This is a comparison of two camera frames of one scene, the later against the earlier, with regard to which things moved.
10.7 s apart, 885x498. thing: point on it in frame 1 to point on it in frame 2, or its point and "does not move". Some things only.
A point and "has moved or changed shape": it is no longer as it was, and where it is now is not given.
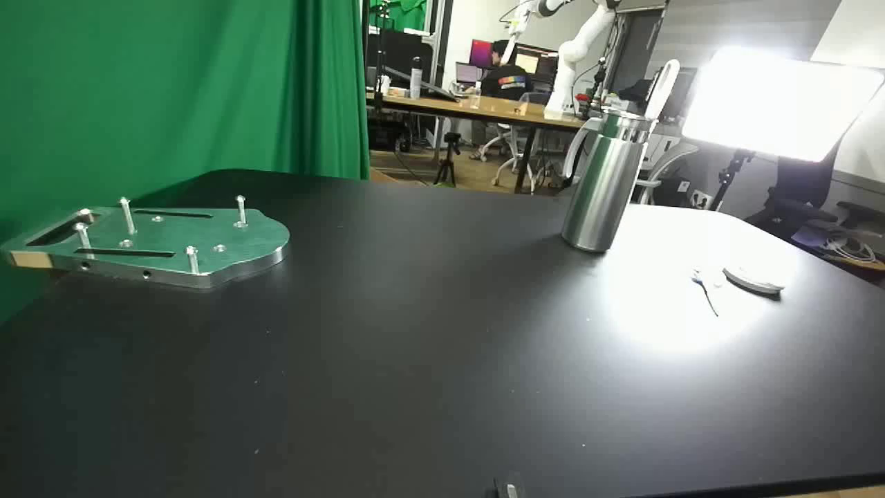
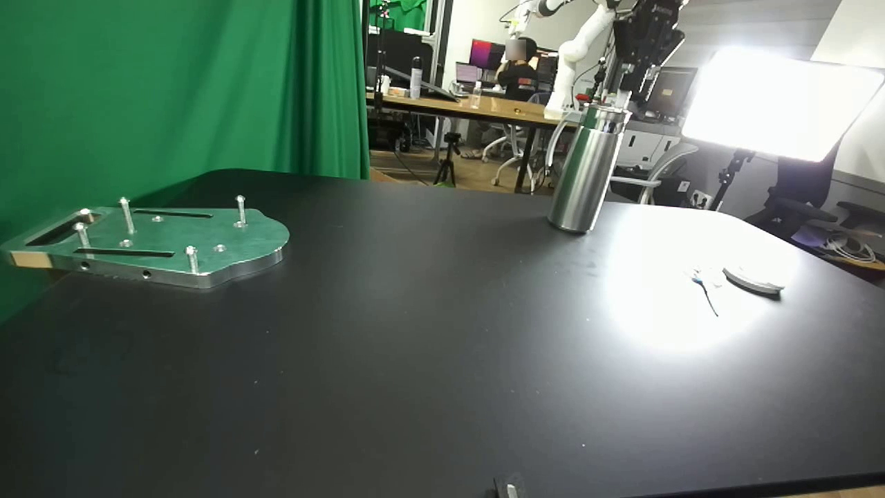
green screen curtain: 99,94 does not move
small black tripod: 450,159 does not move
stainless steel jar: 603,164 has moved or changed shape
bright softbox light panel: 778,104 does not move
